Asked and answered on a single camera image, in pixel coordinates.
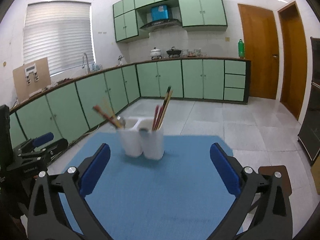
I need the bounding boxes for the cardboard box water purifier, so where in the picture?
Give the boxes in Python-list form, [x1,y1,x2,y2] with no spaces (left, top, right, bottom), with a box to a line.
[12,57,52,103]

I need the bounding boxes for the range hood with blue film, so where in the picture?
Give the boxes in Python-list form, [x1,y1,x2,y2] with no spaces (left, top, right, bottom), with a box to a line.
[137,4,182,32]

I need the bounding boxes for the glass jars on counter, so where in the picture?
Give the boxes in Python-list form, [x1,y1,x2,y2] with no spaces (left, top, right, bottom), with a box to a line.
[181,49,207,57]

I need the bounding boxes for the green kitchen cabinets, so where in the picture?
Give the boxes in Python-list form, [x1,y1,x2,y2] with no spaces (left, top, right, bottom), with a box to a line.
[113,0,228,43]
[10,57,251,146]

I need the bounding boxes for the black oven appliance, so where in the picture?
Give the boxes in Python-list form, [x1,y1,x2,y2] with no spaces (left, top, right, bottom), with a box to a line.
[298,37,320,165]

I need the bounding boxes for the white two-compartment utensil holder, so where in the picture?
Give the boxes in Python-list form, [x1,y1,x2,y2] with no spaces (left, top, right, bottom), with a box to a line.
[117,116,164,160]

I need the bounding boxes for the green upper kitchen cabinets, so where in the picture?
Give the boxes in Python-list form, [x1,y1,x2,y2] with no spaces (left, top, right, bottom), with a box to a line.
[113,0,228,43]

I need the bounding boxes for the black chopstick with silver band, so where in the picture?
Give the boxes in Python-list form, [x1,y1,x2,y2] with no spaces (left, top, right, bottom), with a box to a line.
[154,86,171,131]

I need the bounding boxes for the brown wooden door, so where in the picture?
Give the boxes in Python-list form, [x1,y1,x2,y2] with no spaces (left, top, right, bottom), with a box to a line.
[278,1,308,119]
[238,4,279,99]

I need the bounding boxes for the black wok with lid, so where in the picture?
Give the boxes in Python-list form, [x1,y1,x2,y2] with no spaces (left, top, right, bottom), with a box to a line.
[167,47,182,58]

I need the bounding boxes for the blue table mat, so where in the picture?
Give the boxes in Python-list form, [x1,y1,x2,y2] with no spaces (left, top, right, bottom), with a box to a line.
[69,133,235,239]

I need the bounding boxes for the green lower kitchen cabinets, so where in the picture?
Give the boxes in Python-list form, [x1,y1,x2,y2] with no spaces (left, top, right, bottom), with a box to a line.
[10,57,251,146]

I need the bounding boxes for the white cooking pot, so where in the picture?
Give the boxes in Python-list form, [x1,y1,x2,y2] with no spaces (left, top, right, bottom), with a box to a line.
[150,47,162,60]

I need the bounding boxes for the white window blind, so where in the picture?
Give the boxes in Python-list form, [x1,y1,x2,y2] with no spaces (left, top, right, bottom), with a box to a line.
[22,1,95,75]

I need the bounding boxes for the green bottle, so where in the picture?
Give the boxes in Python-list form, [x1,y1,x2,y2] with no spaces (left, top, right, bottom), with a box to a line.
[238,39,245,59]

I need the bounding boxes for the small white kettle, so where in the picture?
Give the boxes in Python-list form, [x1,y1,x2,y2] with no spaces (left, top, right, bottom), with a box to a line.
[118,55,124,66]

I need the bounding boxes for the chrome sink faucet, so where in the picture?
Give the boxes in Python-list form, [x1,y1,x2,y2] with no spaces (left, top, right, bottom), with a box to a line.
[82,53,91,74]

